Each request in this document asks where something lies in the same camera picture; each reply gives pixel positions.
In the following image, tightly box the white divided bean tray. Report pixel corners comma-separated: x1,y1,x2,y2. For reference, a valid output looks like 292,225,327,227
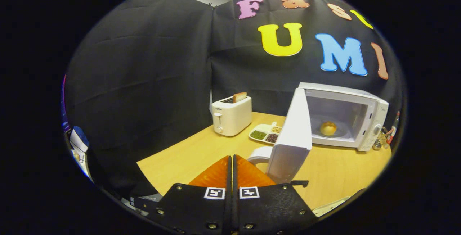
249,122,283,145

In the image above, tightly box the white microwave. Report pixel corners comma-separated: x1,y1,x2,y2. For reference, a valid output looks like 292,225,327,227
247,82,389,189

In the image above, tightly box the metal wire basket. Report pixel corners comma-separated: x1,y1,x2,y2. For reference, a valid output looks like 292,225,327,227
373,127,389,151

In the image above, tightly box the white plate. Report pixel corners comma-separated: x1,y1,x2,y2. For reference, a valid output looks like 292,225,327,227
312,196,350,217

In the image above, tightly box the white toaster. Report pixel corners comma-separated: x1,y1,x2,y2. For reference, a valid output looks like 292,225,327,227
211,96,252,137

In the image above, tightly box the black backdrop cloth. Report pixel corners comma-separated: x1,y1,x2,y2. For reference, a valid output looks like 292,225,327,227
65,0,404,199

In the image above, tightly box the golden bread bun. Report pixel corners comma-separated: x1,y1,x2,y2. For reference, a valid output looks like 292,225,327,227
320,121,337,136

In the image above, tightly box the clear plastic water bottle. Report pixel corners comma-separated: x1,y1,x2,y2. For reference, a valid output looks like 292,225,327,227
387,111,400,145

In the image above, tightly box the white and blue object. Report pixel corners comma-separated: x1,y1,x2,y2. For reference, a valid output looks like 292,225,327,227
69,126,89,153

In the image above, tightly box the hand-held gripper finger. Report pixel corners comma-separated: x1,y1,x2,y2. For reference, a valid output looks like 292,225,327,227
232,154,319,235
155,155,233,235

